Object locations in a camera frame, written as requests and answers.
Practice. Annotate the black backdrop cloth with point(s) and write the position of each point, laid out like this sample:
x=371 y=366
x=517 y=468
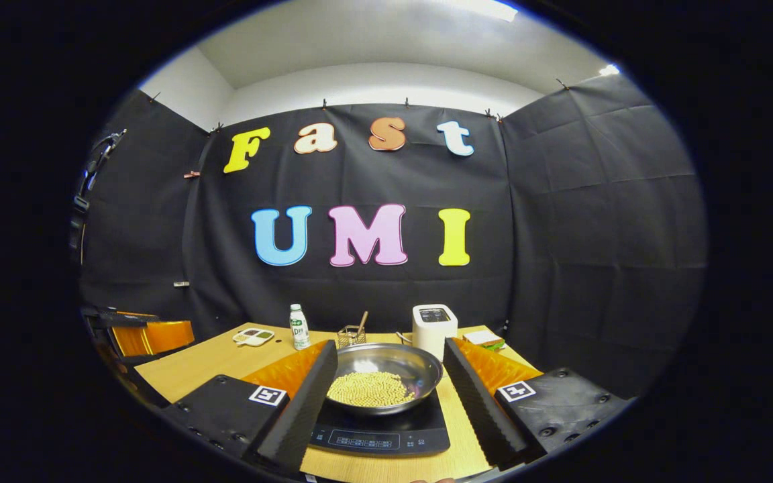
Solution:
x=594 y=235

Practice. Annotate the white divided plate with beans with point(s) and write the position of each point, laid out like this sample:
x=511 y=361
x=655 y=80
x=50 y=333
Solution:
x=253 y=337

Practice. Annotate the pile of yellow soybeans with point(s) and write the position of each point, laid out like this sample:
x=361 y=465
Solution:
x=370 y=390

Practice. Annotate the sandwich on plate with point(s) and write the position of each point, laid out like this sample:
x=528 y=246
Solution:
x=484 y=339

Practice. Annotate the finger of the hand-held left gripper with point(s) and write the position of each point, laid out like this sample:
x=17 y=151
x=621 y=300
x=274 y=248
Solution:
x=158 y=335
x=115 y=317

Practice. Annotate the white drink bottle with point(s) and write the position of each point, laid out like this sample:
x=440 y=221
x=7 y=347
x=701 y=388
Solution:
x=300 y=332

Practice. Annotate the black induction cooktop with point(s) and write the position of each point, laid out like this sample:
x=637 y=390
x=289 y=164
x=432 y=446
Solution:
x=423 y=429

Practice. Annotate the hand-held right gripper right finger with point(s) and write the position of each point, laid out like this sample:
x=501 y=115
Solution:
x=477 y=409

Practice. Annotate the white toaster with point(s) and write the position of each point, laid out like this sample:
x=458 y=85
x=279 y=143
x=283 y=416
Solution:
x=433 y=335

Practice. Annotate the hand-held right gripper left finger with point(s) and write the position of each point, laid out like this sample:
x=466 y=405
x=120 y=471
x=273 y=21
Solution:
x=302 y=402

